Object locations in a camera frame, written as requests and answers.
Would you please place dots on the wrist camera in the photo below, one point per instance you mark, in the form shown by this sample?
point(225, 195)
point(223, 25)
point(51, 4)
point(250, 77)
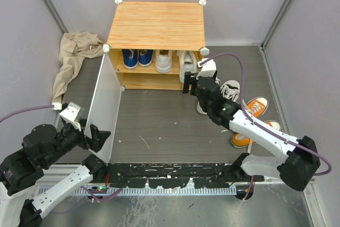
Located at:
point(72, 115)
point(208, 69)

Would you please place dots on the frosted white cabinet door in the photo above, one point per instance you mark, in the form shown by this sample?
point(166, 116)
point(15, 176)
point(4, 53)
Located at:
point(103, 111)

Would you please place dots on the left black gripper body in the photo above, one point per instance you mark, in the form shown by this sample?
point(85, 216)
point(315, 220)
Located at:
point(72, 136)

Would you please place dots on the aluminium frame post right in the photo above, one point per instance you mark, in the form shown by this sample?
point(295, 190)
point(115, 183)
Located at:
point(277, 20)

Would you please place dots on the wood-grain shoe cabinet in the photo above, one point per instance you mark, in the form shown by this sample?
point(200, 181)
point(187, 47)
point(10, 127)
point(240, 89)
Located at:
point(155, 25)

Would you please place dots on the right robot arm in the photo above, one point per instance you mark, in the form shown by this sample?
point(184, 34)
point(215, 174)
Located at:
point(293, 160)

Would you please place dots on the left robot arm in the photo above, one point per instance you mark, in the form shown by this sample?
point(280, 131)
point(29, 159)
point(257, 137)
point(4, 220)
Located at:
point(41, 148)

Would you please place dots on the black mounting base rail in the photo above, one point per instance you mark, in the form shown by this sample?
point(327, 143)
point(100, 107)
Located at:
point(137, 175)

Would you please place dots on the beige crumpled cloth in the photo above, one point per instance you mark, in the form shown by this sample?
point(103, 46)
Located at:
point(74, 49)

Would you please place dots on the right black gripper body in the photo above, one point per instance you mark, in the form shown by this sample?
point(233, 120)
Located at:
point(196, 90)

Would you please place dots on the orange canvas sneaker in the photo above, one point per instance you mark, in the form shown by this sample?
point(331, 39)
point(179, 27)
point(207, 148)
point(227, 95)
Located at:
point(241, 141)
point(256, 106)

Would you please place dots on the blue canvas sneaker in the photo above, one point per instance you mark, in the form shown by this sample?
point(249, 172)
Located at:
point(130, 58)
point(145, 57)

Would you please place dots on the white leather sneaker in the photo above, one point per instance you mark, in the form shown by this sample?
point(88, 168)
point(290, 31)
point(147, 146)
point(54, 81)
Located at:
point(164, 60)
point(187, 62)

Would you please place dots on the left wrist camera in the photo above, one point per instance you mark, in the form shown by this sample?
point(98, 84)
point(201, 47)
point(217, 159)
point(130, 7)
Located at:
point(72, 115)

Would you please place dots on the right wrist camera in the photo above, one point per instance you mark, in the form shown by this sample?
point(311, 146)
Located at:
point(208, 69)

